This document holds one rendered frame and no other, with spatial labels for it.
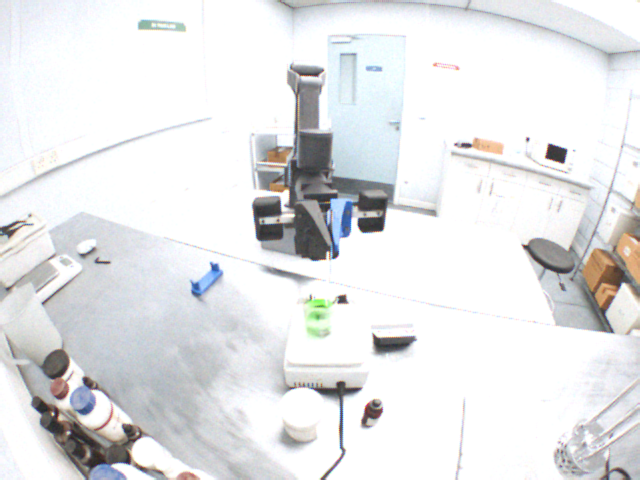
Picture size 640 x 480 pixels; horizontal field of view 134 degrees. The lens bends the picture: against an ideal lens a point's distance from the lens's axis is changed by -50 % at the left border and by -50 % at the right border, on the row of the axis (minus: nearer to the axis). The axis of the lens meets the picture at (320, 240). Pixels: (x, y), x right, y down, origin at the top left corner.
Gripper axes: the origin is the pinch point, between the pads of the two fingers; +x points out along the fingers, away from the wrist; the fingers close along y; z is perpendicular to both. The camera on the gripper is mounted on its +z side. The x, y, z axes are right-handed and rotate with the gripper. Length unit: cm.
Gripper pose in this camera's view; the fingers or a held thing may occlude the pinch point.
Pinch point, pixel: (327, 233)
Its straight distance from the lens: 32.9
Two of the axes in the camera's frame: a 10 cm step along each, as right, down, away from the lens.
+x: 1.4, 5.2, -8.4
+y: -9.9, 0.8, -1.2
